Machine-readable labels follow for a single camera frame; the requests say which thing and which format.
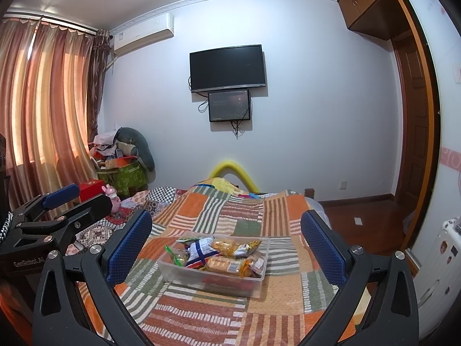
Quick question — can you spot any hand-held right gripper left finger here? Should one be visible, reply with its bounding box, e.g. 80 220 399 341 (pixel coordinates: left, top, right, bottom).
32 209 154 346

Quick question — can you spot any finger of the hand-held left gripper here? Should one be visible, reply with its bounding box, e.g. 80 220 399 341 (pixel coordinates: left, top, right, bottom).
15 194 113 256
14 184 80 221

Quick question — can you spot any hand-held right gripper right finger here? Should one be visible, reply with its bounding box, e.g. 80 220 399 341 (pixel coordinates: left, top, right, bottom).
299 209 420 346

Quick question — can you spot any clear plastic container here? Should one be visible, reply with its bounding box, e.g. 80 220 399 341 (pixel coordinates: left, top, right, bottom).
156 234 271 299

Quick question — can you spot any yellow brown snack packet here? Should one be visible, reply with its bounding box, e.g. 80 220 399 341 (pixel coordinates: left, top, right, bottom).
212 237 262 258

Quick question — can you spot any gold striped biscuit packet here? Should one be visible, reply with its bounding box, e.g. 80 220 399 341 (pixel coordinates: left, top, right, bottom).
205 256 250 276

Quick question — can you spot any person's left forearm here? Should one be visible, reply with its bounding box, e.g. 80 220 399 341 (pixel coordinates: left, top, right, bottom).
0 277 37 336

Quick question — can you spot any red box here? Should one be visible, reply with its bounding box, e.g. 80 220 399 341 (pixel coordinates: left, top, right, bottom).
78 180 109 202

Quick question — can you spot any pink plush toy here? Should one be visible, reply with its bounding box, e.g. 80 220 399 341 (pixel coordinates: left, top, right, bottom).
102 184 123 214

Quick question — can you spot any green snack packet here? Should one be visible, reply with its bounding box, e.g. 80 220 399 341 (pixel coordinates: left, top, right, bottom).
165 246 188 267

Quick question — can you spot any pile of clothes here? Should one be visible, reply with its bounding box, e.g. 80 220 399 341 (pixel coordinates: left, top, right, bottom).
89 133 139 168

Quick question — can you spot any checkered quilt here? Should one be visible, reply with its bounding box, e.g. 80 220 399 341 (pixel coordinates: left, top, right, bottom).
74 185 188 256

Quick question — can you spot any blue white snack packet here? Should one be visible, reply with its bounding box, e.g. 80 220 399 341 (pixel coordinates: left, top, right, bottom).
185 237 214 269

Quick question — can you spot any pink curtain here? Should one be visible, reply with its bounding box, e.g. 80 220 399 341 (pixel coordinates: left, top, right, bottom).
0 18 96 220

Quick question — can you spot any yellow pillow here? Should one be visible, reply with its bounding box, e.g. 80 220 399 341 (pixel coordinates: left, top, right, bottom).
192 176 242 193

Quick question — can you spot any striped patchwork blanket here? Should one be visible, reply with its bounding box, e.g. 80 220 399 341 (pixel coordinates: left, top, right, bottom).
72 184 368 346

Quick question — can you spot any yellow foam tube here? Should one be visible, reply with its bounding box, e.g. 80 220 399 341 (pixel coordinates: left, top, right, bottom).
210 159 260 192

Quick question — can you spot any brown patterned curtain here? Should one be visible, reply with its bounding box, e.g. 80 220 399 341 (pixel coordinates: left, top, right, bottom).
86 29 110 138

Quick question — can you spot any white appliance with stickers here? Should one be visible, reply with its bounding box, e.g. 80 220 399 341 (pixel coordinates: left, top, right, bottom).
414 216 461 339

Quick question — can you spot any brown wooden door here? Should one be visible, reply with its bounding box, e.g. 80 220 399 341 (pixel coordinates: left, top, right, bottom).
391 31 438 249

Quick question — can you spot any white air conditioner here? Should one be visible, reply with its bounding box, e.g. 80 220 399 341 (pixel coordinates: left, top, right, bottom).
110 12 175 56

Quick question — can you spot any frosted sliding wardrobe door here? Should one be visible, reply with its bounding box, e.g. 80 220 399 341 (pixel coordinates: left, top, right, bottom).
396 0 461 256

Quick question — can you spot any wooden overhead cabinet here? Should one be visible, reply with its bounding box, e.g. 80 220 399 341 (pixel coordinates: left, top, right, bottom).
337 0 415 41

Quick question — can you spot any black dangling cable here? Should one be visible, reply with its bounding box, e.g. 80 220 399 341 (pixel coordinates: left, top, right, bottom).
230 119 246 140

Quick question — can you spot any small black wall monitor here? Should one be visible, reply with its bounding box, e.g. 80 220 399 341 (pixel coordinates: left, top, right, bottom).
208 89 252 123

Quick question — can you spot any black wall television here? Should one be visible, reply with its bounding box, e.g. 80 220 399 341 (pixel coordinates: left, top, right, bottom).
189 45 268 93

